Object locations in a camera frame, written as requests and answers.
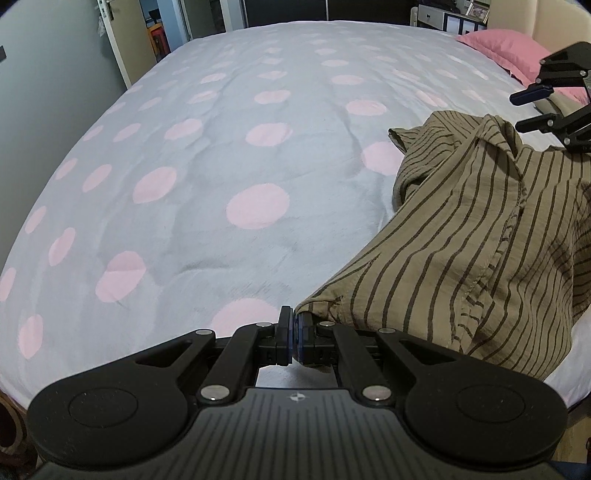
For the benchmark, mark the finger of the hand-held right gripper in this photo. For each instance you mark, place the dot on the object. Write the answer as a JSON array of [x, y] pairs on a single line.
[[531, 93], [538, 123]]

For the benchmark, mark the pink pillow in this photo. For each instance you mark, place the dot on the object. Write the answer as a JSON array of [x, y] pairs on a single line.
[[503, 46]]

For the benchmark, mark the orange cabinet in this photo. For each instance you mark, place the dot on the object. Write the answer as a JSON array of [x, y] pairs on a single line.
[[157, 42]]

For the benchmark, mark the polka dot fleece blanket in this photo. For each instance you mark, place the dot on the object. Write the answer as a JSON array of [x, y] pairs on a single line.
[[184, 184]]

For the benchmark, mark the beige headboard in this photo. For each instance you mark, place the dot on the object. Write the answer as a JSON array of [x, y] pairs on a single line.
[[531, 18]]

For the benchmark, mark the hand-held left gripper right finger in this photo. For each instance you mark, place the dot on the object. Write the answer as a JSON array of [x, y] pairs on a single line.
[[300, 339]]

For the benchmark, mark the white door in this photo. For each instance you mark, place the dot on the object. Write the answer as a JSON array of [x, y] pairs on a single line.
[[124, 41]]

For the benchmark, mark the khaki cloth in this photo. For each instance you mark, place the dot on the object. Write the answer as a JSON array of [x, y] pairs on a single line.
[[547, 108]]

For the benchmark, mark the brown striped shirt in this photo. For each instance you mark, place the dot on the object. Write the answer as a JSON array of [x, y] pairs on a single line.
[[461, 230]]

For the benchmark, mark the brown patterned object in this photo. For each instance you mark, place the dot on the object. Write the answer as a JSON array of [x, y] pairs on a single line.
[[8, 424]]

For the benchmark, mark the picture frame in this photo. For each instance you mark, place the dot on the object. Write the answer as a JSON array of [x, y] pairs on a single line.
[[478, 10]]

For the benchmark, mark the white shelf unit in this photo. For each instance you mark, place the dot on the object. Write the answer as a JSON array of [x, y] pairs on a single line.
[[434, 17]]

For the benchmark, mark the dark wardrobe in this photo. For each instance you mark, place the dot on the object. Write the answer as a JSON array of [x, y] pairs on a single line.
[[323, 10]]

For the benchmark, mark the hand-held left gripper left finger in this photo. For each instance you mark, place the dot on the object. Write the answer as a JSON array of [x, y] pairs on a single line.
[[287, 339]]

